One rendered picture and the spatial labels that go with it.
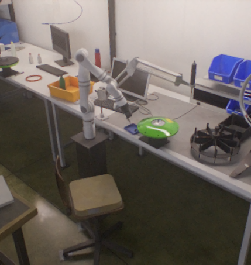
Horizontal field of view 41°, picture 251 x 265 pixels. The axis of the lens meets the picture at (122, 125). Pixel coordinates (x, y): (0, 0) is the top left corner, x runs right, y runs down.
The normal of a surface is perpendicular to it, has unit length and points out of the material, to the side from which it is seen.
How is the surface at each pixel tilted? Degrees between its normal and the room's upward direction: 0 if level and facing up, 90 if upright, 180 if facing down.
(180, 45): 90
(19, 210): 0
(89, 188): 0
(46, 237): 0
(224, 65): 90
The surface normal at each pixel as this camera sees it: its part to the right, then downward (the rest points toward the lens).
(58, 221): -0.02, -0.87
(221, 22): -0.69, 0.37
